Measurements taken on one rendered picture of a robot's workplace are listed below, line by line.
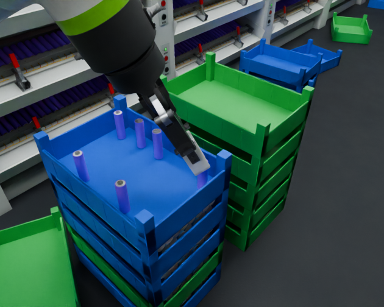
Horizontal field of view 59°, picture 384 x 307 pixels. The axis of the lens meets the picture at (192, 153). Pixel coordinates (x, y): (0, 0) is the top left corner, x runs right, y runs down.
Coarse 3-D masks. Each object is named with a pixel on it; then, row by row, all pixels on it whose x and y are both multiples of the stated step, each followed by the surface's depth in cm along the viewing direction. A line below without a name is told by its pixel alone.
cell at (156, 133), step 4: (152, 132) 63; (156, 132) 63; (160, 132) 63; (152, 136) 64; (156, 136) 63; (160, 136) 64; (156, 140) 64; (160, 140) 64; (156, 144) 65; (160, 144) 65; (156, 148) 65; (160, 148) 65; (156, 152) 66; (160, 152) 66; (156, 156) 66; (160, 156) 67
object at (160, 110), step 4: (152, 96) 42; (152, 100) 43; (156, 100) 43; (156, 104) 42; (160, 104) 42; (156, 108) 42; (160, 108) 42; (160, 112) 42; (164, 112) 42; (160, 116) 42; (164, 116) 42; (164, 120) 42; (168, 120) 42; (168, 124) 43
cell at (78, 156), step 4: (76, 152) 59; (80, 152) 59; (76, 156) 58; (80, 156) 58; (76, 160) 59; (80, 160) 59; (84, 160) 60; (76, 164) 60; (80, 164) 59; (84, 164) 60; (76, 168) 60; (80, 168) 60; (84, 168) 60; (80, 172) 61; (84, 172) 61; (80, 176) 61; (84, 176) 61; (88, 176) 62; (84, 180) 62
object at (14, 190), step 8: (144, 112) 131; (32, 168) 106; (40, 168) 106; (16, 176) 103; (24, 176) 103; (32, 176) 105; (40, 176) 107; (0, 184) 101; (8, 184) 101; (16, 184) 102; (24, 184) 104; (32, 184) 106; (8, 192) 101; (16, 192) 103; (8, 200) 102
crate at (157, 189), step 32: (96, 128) 71; (128, 128) 76; (64, 160) 67; (96, 160) 67; (128, 160) 67; (160, 160) 67; (224, 160) 56; (96, 192) 53; (128, 192) 60; (160, 192) 60; (192, 192) 60; (128, 224) 49; (160, 224) 49
